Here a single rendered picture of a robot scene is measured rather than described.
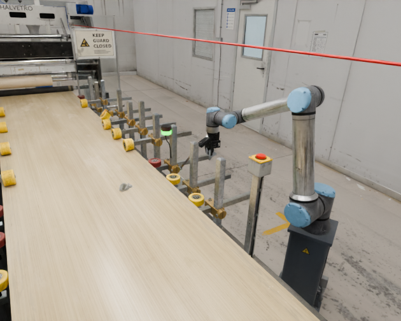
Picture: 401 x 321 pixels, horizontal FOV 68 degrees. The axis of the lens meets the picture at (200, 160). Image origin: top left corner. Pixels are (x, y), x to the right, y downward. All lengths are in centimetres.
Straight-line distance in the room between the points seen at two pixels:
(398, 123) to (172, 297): 319
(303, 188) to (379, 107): 236
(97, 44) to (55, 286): 317
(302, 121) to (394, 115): 233
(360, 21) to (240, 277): 339
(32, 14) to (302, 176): 343
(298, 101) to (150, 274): 102
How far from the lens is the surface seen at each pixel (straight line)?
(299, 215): 168
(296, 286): 218
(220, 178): 148
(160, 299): 106
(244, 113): 196
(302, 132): 157
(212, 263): 117
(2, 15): 412
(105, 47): 398
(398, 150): 383
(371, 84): 392
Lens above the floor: 171
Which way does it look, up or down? 25 degrees down
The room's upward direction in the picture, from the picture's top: 2 degrees clockwise
